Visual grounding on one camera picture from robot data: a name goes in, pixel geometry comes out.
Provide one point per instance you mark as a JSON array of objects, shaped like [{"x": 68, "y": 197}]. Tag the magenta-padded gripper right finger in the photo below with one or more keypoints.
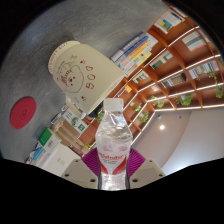
[{"x": 146, "y": 172}]

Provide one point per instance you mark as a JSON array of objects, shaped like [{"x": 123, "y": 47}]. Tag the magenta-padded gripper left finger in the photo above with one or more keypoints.
[{"x": 80, "y": 173}]

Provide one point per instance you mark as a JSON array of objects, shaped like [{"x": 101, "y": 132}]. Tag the clear plastic water bottle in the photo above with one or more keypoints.
[{"x": 114, "y": 146}]

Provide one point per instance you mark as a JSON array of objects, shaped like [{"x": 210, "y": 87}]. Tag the stack of white books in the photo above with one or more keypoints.
[{"x": 60, "y": 160}]

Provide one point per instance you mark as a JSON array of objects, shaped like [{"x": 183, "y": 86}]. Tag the recessed ceiling spotlight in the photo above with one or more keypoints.
[{"x": 162, "y": 127}]

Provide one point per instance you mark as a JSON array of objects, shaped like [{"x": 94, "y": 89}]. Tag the tall green and white carton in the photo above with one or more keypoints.
[{"x": 75, "y": 122}]

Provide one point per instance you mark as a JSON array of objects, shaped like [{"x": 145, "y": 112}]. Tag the flat round red coaster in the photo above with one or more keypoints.
[{"x": 23, "y": 113}]

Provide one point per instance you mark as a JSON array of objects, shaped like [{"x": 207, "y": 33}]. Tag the cream mug with red print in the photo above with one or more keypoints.
[{"x": 86, "y": 73}]

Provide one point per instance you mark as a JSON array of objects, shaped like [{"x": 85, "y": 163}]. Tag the stack of colourful books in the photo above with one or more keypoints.
[{"x": 135, "y": 53}]

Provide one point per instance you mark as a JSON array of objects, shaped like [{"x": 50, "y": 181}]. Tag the wooden wall shelf unit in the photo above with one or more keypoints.
[{"x": 180, "y": 66}]

